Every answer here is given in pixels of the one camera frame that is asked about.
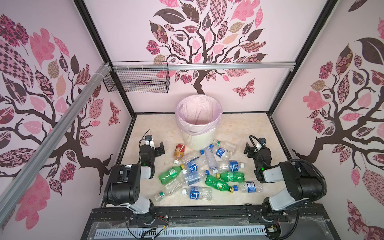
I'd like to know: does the red label orange bottle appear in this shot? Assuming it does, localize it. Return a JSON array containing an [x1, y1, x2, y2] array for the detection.
[[174, 144, 186, 160]]

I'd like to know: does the clear bottle green cap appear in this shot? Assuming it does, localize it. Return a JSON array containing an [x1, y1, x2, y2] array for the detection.
[[213, 139, 237, 153], [154, 179, 184, 202]]

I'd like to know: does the green bottle yellow cap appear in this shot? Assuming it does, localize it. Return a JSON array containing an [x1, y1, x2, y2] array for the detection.
[[205, 176, 235, 193], [159, 165, 185, 185]]

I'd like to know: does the small blue label bottle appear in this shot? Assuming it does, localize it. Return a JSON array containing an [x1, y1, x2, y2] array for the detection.
[[210, 144, 232, 161]]

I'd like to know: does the clear bottle white cap blue label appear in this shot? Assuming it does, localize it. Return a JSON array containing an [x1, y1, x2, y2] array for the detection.
[[218, 161, 245, 172]]

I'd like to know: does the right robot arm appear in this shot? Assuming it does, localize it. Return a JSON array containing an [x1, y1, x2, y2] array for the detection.
[[244, 143, 327, 222]]

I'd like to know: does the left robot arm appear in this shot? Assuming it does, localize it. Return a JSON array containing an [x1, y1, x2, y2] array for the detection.
[[103, 142, 165, 224]]

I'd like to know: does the cream ribbed trash bin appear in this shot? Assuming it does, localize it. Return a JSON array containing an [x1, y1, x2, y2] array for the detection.
[[182, 130, 216, 151]]

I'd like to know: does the pink plastic bin liner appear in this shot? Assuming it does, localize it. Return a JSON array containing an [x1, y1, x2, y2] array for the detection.
[[175, 95, 223, 136]]

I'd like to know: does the blue label bottle right lower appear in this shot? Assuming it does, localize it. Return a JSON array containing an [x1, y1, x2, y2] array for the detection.
[[234, 181, 263, 194]]

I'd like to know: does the clear bottle blue cap crushed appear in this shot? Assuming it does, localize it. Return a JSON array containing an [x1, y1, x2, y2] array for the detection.
[[174, 150, 205, 165]]

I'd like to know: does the clear bottle blue cap centre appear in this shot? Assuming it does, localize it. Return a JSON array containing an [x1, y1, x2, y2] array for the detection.
[[183, 170, 210, 186]]

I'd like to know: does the clear bottle blue cap tall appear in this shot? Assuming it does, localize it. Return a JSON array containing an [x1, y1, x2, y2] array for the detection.
[[204, 146, 219, 174]]

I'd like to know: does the blue label bottle front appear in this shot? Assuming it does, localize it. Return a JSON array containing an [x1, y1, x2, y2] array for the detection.
[[182, 187, 213, 201]]

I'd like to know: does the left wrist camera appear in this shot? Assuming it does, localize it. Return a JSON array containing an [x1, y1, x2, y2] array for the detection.
[[145, 135, 155, 149]]

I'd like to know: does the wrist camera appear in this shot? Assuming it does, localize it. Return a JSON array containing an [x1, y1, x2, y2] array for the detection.
[[256, 138, 267, 150], [145, 135, 155, 149]]

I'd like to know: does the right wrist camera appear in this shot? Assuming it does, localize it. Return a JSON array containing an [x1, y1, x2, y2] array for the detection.
[[256, 138, 267, 150]]

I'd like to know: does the black wire basket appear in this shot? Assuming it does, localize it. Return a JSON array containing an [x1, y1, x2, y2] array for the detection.
[[103, 60, 171, 94]]

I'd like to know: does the black base frame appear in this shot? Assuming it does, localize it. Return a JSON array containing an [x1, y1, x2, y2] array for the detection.
[[82, 204, 339, 240]]

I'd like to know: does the white slotted cable duct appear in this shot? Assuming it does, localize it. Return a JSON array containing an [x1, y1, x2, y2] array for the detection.
[[92, 226, 267, 240]]

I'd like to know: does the horizontal aluminium rail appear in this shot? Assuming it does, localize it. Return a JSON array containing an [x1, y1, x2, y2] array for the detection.
[[113, 62, 296, 71]]

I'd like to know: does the diagonal aluminium rail left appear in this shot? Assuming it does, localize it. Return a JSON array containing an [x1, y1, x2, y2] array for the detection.
[[1, 63, 111, 224]]

